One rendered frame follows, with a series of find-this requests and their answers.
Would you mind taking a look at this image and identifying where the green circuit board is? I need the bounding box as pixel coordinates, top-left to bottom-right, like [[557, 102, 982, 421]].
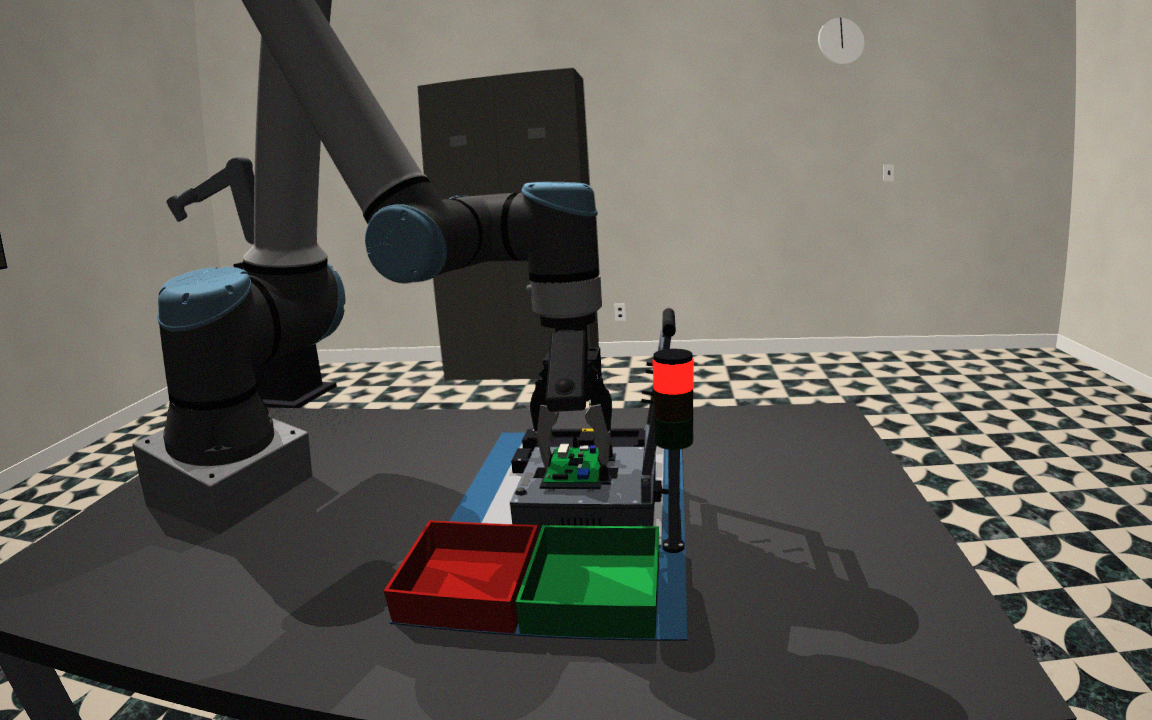
[[543, 444, 600, 483]]

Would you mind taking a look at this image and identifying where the green open-top bin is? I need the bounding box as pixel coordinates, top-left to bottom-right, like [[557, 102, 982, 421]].
[[516, 525, 659, 639]]

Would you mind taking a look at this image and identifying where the red bin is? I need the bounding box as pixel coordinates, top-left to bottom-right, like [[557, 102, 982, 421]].
[[385, 520, 539, 634]]

